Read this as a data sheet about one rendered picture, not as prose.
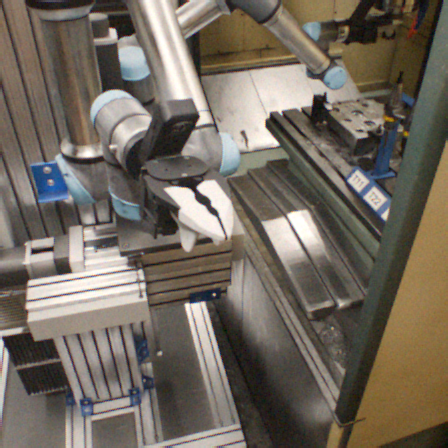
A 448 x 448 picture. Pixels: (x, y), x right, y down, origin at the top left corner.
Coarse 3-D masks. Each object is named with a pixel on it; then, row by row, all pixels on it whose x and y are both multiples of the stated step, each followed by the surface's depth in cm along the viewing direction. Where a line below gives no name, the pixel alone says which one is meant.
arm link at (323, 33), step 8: (312, 24) 161; (320, 24) 161; (328, 24) 161; (336, 24) 162; (312, 32) 160; (320, 32) 160; (328, 32) 161; (336, 32) 162; (320, 40) 162; (328, 40) 163
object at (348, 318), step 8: (360, 304) 158; (336, 312) 158; (344, 312) 154; (352, 312) 153; (360, 312) 153; (336, 320) 159; (344, 320) 153; (352, 320) 149; (344, 328) 155; (352, 328) 149; (352, 336) 150; (352, 344) 151
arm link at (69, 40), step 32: (32, 0) 76; (64, 0) 76; (64, 32) 80; (64, 64) 84; (96, 64) 87; (64, 96) 88; (96, 96) 90; (64, 128) 93; (64, 160) 97; (96, 160) 95; (96, 192) 99
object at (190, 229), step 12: (168, 192) 52; (180, 192) 52; (192, 192) 52; (180, 204) 50; (192, 204) 50; (180, 216) 50; (192, 216) 49; (204, 216) 49; (180, 228) 53; (192, 228) 49; (204, 228) 48; (216, 228) 48; (192, 240) 51
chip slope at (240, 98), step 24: (216, 72) 268; (240, 72) 272; (264, 72) 274; (288, 72) 277; (216, 96) 261; (240, 96) 263; (264, 96) 266; (288, 96) 268; (312, 96) 270; (336, 96) 273; (360, 96) 276; (216, 120) 253; (240, 120) 255; (264, 120) 258; (240, 144) 248; (264, 144) 250
